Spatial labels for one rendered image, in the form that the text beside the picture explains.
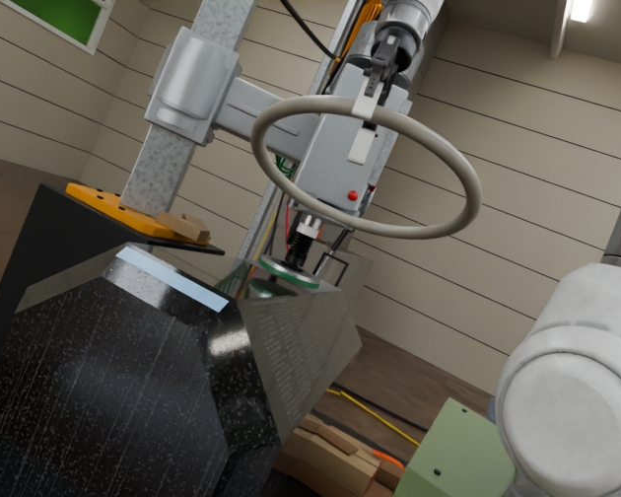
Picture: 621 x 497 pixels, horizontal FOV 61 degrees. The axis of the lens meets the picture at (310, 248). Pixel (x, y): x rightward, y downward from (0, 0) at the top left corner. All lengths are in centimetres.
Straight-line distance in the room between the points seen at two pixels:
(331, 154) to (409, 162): 519
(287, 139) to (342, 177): 71
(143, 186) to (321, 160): 96
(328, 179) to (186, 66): 90
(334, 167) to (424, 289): 501
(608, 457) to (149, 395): 99
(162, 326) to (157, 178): 121
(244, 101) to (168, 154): 40
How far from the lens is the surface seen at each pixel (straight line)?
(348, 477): 236
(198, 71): 229
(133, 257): 134
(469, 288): 652
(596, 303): 50
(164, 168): 234
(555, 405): 46
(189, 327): 119
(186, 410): 121
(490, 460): 79
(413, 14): 99
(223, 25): 240
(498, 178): 666
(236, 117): 233
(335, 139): 166
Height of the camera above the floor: 108
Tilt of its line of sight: 4 degrees down
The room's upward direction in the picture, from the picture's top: 24 degrees clockwise
